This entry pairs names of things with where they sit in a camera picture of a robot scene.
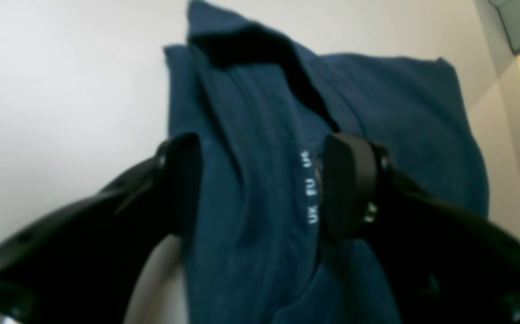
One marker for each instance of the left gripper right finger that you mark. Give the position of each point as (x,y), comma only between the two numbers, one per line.
(444,264)

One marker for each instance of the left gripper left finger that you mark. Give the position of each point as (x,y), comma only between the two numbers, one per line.
(80,264)

